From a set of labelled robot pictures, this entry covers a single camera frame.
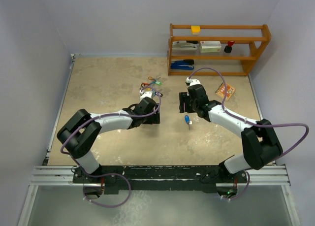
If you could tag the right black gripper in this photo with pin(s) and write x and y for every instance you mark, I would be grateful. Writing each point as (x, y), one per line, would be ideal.
(184, 98)

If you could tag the aluminium rail frame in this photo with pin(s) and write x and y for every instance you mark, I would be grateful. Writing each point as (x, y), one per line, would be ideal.
(62, 176)

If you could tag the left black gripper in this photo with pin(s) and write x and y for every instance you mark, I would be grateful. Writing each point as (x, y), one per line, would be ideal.
(154, 118)

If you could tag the orange spiral notebook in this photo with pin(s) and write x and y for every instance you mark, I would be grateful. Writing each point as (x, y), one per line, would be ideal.
(225, 90)

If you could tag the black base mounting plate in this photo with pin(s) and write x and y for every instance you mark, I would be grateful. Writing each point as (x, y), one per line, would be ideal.
(111, 179)

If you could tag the red and black stamp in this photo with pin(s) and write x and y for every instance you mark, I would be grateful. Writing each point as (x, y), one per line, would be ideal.
(228, 47)

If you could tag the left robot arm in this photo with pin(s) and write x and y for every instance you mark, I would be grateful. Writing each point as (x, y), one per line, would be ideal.
(80, 132)

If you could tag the blue stapler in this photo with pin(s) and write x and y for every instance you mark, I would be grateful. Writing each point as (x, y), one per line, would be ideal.
(187, 64)

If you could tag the wooden shelf rack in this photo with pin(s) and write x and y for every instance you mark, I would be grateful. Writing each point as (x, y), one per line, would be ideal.
(250, 43)

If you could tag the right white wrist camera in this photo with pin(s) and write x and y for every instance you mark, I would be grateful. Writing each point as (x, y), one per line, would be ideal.
(191, 82)

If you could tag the key with blue tag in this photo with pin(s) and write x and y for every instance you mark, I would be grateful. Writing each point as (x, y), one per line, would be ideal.
(188, 121)

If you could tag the white and red box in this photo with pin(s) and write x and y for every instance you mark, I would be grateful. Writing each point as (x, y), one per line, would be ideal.
(209, 46)

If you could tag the grey stapler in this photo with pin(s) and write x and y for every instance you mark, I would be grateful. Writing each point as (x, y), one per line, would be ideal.
(185, 45)

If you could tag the yellow lidded jar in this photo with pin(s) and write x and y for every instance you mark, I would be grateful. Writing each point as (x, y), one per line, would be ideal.
(195, 30)

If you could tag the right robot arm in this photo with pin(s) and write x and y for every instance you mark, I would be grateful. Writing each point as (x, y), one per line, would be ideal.
(260, 145)

